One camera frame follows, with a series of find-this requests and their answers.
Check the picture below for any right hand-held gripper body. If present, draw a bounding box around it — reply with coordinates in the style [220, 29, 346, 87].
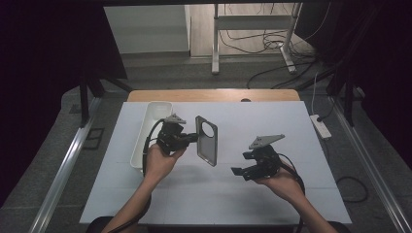
[248, 134, 286, 179]

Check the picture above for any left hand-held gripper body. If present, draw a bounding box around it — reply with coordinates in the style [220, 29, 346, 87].
[155, 114, 192, 155]

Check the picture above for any grey translucent phone case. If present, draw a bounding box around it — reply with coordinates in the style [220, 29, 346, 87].
[194, 115, 219, 168]

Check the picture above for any white plastic bin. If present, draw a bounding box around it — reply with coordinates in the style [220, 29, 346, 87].
[129, 101, 174, 171]

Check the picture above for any person's left hand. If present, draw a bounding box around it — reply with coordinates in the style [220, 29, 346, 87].
[144, 144, 188, 187]

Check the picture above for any person's right hand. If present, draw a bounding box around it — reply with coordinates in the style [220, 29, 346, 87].
[254, 168, 305, 203]

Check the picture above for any wooden table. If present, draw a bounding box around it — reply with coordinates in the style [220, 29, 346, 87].
[126, 88, 301, 103]

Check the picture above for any white power strip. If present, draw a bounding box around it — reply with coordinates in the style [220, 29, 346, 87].
[309, 114, 332, 140]

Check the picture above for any black metal stand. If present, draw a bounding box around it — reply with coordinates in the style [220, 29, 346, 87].
[326, 76, 358, 127]
[78, 75, 132, 128]

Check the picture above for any white metal stand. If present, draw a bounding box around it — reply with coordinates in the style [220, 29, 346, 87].
[211, 2, 303, 76]

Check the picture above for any dark curtain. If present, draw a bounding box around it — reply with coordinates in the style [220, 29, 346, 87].
[295, 0, 412, 163]
[0, 0, 128, 208]

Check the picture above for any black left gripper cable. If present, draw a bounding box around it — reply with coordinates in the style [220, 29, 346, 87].
[106, 117, 166, 233]

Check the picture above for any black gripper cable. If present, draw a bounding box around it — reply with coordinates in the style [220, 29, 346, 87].
[106, 117, 166, 233]
[277, 153, 307, 233]

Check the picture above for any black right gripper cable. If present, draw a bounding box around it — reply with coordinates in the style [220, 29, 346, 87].
[277, 153, 307, 233]

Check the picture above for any black floor bracket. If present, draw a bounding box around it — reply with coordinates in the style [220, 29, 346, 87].
[82, 127, 106, 150]

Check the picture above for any white power strip cable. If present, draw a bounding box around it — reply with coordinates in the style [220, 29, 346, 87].
[310, 71, 321, 117]

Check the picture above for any black plugged-in cable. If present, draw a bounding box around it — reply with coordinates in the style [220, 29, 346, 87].
[317, 93, 339, 123]

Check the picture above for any black looped floor cable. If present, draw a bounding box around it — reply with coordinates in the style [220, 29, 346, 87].
[334, 176, 369, 204]

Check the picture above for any aluminium floor rail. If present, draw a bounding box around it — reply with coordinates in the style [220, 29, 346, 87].
[28, 96, 102, 233]
[329, 96, 412, 233]

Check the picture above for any bundle of black floor cables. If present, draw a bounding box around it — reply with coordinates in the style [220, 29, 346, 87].
[218, 3, 331, 90]

